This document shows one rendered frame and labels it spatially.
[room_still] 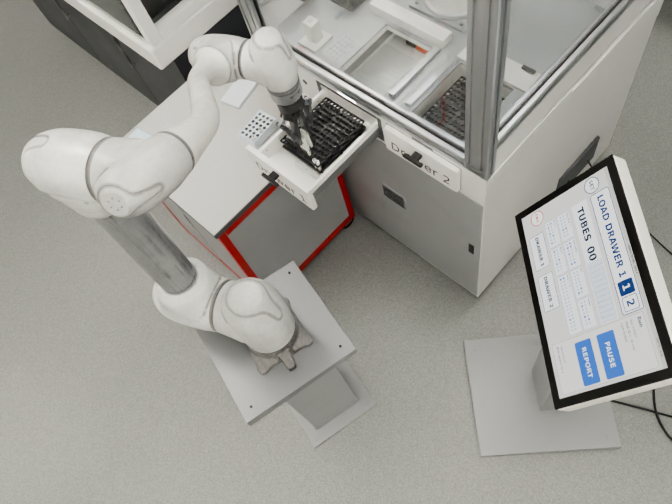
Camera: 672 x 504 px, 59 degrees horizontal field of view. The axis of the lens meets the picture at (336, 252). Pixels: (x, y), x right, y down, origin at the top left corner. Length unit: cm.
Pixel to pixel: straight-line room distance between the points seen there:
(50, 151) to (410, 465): 174
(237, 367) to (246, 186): 65
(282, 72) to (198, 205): 73
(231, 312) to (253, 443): 109
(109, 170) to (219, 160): 109
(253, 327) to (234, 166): 77
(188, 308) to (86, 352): 143
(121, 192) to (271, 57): 58
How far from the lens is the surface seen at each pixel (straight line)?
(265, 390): 174
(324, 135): 196
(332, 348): 173
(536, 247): 159
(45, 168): 125
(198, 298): 161
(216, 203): 210
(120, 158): 115
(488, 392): 244
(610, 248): 145
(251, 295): 155
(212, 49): 158
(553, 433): 244
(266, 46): 151
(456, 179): 181
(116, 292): 306
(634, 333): 138
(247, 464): 256
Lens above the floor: 241
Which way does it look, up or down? 61 degrees down
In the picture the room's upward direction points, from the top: 22 degrees counter-clockwise
